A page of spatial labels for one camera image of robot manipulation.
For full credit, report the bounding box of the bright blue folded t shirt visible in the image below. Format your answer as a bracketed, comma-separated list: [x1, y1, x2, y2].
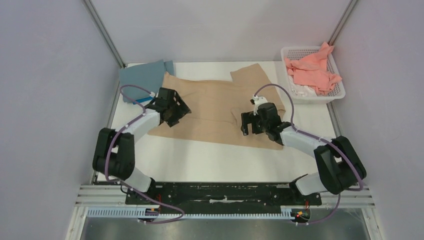
[132, 96, 153, 105]

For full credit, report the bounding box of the beige t shirt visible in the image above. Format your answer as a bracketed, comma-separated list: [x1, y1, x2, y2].
[148, 63, 283, 150]

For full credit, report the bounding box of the white plastic laundry basket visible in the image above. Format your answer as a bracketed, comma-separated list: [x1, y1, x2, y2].
[280, 46, 346, 104]

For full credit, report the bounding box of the grey-blue folded t shirt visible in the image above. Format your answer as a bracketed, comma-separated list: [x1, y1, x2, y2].
[119, 60, 175, 103]

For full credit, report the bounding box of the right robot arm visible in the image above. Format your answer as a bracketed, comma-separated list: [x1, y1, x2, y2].
[241, 102, 367, 204]

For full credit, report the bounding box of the white t shirt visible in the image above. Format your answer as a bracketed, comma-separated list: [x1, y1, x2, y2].
[287, 75, 318, 97]

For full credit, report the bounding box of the white cable duct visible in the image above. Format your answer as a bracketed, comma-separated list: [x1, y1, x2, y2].
[87, 207, 309, 220]

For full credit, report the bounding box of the aluminium frame rail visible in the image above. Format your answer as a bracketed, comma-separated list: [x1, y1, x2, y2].
[82, 0, 126, 69]

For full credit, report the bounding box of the pink t shirt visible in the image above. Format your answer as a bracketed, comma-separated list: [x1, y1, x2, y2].
[284, 42, 342, 96]

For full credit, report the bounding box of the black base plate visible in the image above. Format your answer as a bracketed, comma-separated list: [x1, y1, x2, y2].
[146, 181, 322, 215]

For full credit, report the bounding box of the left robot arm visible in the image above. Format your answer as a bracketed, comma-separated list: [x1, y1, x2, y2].
[92, 87, 191, 204]

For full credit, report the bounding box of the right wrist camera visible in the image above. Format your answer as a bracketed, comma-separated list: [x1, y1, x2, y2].
[250, 95, 268, 106]

